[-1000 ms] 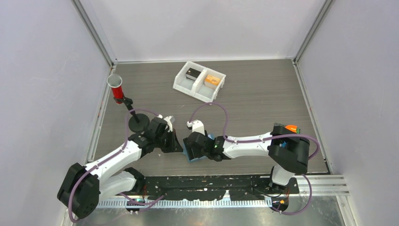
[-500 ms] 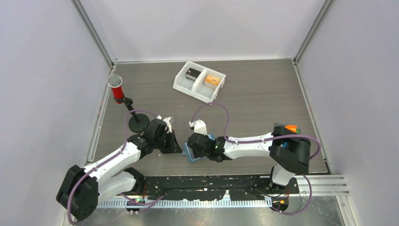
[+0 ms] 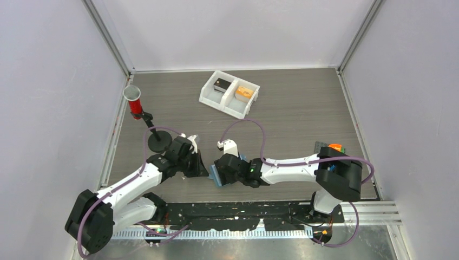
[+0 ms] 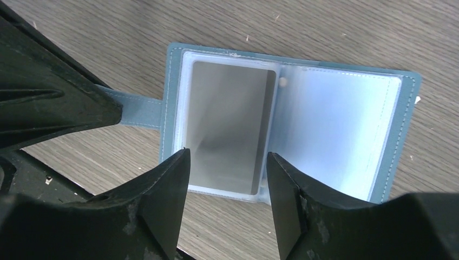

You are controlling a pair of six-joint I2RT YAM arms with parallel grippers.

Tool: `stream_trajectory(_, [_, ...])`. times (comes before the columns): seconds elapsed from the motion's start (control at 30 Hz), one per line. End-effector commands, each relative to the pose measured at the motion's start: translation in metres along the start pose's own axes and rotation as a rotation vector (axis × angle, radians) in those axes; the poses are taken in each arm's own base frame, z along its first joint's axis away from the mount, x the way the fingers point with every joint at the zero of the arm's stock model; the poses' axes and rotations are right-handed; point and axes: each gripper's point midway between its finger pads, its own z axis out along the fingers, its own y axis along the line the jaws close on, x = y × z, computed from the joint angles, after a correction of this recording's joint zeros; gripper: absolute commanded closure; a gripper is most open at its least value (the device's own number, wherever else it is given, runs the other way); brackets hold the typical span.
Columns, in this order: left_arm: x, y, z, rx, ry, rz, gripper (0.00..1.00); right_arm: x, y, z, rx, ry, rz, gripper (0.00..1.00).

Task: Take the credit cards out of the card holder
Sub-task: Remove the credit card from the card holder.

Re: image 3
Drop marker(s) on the black card box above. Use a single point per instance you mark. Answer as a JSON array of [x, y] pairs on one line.
[[221, 85]]

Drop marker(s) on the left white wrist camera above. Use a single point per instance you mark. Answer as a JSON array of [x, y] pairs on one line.
[[194, 139]]

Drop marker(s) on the orange toy brick arch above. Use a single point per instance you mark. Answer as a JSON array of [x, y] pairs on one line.
[[337, 147]]

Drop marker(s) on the orange card box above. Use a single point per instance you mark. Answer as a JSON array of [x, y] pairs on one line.
[[243, 94]]

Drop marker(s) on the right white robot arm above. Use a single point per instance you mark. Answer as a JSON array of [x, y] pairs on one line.
[[338, 175]]

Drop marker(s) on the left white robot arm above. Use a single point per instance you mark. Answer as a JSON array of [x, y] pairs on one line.
[[97, 216]]

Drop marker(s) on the white divided plastic bin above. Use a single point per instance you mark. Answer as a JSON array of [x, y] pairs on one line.
[[226, 102]]

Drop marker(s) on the blue leather card holder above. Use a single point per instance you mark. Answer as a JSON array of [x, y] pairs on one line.
[[219, 174]]

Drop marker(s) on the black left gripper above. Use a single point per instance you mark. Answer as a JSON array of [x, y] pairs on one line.
[[198, 170]]

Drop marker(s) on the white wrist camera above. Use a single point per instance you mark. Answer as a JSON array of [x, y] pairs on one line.
[[228, 147], [194, 139]]

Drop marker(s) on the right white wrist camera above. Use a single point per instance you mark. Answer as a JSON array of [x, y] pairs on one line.
[[228, 147]]

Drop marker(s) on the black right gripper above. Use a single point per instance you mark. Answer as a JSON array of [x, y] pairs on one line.
[[225, 178]]

